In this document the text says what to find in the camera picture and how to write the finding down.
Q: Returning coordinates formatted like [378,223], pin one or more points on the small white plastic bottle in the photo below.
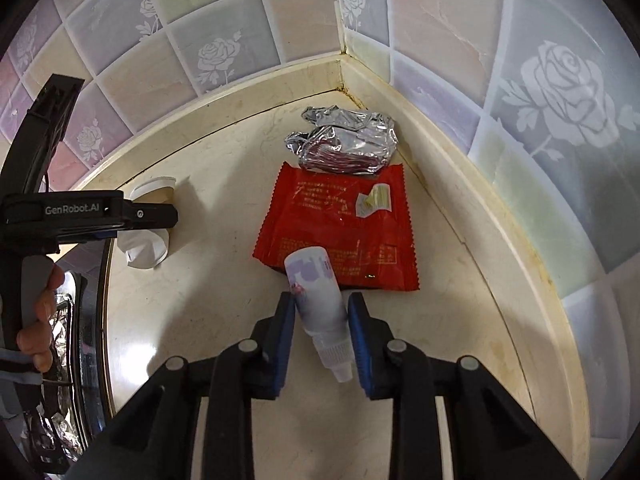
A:
[320,300]

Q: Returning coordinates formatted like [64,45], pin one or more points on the silver foil packet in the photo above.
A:
[345,140]

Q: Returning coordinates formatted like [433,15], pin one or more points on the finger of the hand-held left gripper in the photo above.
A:
[150,216]
[47,120]

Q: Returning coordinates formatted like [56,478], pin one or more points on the white paper cup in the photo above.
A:
[145,250]

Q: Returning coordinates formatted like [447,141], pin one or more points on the person's left forearm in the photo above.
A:
[15,365]

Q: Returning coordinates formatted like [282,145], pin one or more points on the aluminium foil burner liner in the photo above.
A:
[62,320]

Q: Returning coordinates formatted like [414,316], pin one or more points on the red snack packet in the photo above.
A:
[335,230]

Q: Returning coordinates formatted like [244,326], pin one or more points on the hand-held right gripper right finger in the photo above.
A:
[362,345]

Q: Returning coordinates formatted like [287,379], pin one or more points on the person's left hand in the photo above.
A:
[42,310]

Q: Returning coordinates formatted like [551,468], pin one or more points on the black glass gas stove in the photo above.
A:
[92,340]

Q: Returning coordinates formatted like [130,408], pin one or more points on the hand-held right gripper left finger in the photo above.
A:
[285,340]

